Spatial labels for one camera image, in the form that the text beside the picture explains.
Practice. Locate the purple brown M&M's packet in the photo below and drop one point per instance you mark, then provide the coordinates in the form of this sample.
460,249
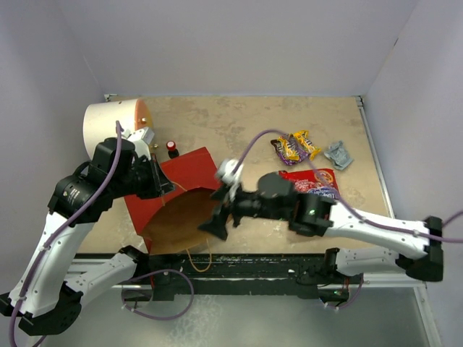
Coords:
277,148

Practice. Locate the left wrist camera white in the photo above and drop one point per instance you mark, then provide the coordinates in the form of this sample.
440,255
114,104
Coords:
142,139

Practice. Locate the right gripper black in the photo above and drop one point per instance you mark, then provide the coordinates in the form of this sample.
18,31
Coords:
216,226

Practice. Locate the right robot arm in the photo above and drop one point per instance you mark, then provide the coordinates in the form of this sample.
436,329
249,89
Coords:
412,247

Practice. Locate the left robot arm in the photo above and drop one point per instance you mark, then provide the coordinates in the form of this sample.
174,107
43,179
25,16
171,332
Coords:
45,299

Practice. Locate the white silver snack packet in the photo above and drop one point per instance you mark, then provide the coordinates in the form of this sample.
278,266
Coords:
338,155

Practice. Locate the red candy snack bag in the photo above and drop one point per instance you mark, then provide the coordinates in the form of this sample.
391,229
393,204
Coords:
308,182

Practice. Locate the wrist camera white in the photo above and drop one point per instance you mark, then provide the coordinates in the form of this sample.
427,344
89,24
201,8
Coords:
142,139
229,173

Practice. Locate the small red black bottle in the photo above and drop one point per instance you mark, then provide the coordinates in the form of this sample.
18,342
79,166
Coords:
171,147

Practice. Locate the yellow m&m's packet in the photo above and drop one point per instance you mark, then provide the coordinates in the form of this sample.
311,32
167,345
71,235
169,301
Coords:
303,138
289,147

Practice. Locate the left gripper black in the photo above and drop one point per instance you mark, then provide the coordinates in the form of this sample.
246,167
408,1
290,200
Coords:
160,183

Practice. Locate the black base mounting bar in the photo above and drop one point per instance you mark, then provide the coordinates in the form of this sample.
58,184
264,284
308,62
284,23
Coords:
306,276

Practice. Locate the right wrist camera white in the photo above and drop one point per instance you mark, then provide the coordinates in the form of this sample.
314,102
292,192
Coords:
229,173

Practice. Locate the red brown paper bag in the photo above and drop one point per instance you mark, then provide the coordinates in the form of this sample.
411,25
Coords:
169,224

